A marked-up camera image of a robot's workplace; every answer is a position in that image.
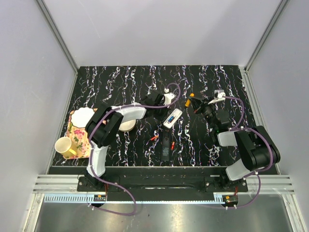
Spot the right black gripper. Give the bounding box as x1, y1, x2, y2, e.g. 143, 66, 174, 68
190, 96, 217, 131

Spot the white remote control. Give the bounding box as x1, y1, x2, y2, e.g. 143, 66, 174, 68
163, 109, 183, 129

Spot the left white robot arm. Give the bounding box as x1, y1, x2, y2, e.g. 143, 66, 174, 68
85, 92, 175, 191

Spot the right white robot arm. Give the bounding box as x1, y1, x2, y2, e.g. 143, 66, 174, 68
189, 97, 281, 191

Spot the blue green battery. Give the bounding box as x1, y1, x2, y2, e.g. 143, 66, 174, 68
168, 116, 175, 123

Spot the beige ceramic bowl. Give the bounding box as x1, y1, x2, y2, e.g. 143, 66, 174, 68
119, 119, 136, 132

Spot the white scalloped bowl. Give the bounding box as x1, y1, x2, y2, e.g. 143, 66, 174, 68
71, 107, 95, 128

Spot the floral placemat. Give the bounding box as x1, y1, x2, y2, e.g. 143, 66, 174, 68
63, 108, 97, 160

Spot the yellow mug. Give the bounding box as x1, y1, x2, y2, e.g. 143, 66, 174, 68
55, 137, 77, 159

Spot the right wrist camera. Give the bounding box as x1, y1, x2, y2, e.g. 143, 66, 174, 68
208, 90, 225, 104

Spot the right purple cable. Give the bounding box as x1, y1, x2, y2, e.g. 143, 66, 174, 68
223, 95, 275, 172

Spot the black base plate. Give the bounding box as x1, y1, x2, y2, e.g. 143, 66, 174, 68
77, 167, 248, 193

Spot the slotted cable duct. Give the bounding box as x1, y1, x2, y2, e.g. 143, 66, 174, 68
44, 192, 238, 204

